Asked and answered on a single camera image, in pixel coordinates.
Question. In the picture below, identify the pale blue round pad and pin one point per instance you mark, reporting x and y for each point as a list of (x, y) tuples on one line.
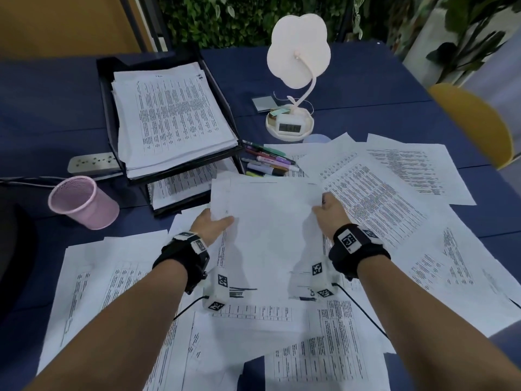
[(317, 138)]

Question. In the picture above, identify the white column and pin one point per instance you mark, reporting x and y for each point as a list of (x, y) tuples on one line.
[(415, 56)]

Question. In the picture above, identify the black mesh tiered tray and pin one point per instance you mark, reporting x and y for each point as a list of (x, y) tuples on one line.
[(106, 109)]

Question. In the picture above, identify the person's left hand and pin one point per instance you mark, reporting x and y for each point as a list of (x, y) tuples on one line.
[(211, 225)]

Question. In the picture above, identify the person's left forearm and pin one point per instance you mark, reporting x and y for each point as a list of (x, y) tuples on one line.
[(114, 333)]

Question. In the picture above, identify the white flower-shaped desk lamp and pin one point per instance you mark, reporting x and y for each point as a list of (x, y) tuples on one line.
[(297, 48)]

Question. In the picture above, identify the mint green eraser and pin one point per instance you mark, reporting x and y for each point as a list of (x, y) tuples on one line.
[(280, 112)]

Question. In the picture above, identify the person's right forearm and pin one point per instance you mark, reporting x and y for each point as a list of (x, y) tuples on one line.
[(427, 329)]

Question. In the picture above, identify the small grey square card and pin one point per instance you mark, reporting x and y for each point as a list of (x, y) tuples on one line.
[(264, 104)]

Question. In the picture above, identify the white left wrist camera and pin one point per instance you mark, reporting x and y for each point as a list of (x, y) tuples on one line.
[(217, 293)]

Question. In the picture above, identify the black left wristband with markers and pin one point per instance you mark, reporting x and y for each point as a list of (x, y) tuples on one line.
[(175, 256)]

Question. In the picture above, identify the dark metal door frame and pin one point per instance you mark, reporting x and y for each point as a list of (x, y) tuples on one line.
[(150, 20)]

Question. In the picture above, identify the dark green potted plant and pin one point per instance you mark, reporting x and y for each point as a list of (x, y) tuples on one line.
[(443, 56)]

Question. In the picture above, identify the black wristband with markers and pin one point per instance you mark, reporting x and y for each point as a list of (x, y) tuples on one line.
[(175, 256), (362, 256)]

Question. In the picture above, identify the white power strip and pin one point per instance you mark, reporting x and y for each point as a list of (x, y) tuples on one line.
[(93, 162)]

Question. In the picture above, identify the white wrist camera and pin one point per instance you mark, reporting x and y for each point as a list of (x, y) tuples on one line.
[(323, 280), (217, 293)]

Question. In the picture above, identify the large black chair back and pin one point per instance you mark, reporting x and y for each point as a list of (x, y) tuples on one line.
[(12, 248)]

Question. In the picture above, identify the black right wristband with markers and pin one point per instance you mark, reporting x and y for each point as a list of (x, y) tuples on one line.
[(362, 256)]

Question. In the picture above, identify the bunch of coloured markers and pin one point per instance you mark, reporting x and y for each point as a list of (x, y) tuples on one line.
[(272, 160)]

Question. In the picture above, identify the green plant wall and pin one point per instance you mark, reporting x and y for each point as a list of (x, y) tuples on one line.
[(244, 20)]

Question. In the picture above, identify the pink mesh cup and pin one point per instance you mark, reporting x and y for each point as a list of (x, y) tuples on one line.
[(89, 207)]

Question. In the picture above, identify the small digital clock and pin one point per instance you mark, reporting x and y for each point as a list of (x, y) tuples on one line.
[(290, 128)]

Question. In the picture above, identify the pile of printed papers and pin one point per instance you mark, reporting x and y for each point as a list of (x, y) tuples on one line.
[(407, 223)]

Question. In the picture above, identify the printed paper sheet bundle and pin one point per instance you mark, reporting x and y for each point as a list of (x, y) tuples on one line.
[(171, 118), (268, 240), (183, 164), (183, 185)]

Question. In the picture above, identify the person's right hand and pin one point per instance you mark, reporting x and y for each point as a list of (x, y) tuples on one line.
[(333, 217)]

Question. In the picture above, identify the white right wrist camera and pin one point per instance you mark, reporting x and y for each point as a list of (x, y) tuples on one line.
[(323, 280)]

